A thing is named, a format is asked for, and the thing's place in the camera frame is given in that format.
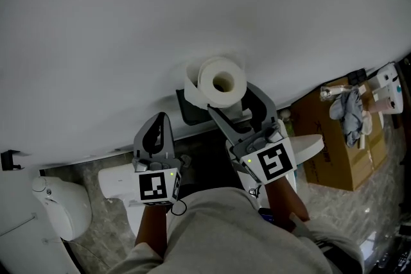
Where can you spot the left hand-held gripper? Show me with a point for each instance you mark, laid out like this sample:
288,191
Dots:
154,186

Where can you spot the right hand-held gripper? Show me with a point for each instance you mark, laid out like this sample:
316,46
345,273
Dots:
276,163

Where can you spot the white toilet paper roll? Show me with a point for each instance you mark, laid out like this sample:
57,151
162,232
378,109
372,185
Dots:
221,81

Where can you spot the person's left forearm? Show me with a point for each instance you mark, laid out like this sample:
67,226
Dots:
152,231

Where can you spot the person's right forearm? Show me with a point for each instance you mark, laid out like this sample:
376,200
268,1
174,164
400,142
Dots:
284,202

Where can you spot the white toilet with closed lid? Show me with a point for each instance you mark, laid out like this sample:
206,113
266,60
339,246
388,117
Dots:
115,183

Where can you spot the white toilet with open lid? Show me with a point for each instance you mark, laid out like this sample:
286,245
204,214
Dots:
306,146

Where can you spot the white egg-shaped toilet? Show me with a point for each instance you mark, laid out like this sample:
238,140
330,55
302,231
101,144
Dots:
64,208

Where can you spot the green plastic bottle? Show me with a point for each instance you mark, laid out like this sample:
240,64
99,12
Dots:
289,125

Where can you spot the white tube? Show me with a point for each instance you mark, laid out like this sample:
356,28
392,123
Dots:
334,92

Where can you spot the large brown cardboard box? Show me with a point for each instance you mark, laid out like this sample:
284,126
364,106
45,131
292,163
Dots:
334,163

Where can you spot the grey crumpled cloth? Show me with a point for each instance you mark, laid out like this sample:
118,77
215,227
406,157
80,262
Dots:
351,118

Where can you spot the person's grey shirt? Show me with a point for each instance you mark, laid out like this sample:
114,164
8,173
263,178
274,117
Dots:
224,234

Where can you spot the black small case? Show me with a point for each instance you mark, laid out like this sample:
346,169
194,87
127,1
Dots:
358,77

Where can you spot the pink container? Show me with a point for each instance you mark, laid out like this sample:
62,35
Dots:
380,106

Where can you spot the white appliance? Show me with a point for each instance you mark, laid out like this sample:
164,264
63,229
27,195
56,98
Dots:
390,83

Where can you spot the black wall hook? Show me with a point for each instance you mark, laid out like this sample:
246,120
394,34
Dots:
11,160

